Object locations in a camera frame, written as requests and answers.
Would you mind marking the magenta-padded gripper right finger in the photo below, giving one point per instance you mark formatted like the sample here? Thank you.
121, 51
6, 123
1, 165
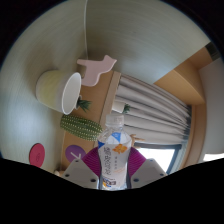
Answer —
148, 171

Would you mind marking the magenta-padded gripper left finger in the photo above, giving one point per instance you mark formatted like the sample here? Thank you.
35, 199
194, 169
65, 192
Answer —
78, 171

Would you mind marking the clear plastic drink bottle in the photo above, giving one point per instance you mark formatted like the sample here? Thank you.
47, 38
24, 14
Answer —
113, 156

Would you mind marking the dark-framed window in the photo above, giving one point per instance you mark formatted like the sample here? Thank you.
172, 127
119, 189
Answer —
160, 156

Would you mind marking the round purple sticker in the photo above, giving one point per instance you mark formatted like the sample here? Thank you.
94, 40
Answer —
74, 152

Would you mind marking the tall green plush cactus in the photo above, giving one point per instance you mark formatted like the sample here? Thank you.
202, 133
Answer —
80, 127

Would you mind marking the flat round red coaster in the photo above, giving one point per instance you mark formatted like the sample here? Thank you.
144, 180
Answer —
36, 155

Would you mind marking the light grey curtain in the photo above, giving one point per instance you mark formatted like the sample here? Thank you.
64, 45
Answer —
153, 113

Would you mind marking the wooden window ledge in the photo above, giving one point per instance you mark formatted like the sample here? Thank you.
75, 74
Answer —
101, 96

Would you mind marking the white and yellow cup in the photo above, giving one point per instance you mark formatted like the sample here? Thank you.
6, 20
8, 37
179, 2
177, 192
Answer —
53, 88

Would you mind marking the pink wooden horse figure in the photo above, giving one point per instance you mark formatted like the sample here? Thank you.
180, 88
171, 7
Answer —
95, 68

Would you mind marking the green desk partition panel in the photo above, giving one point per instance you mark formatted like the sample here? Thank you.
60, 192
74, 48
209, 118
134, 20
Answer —
143, 36

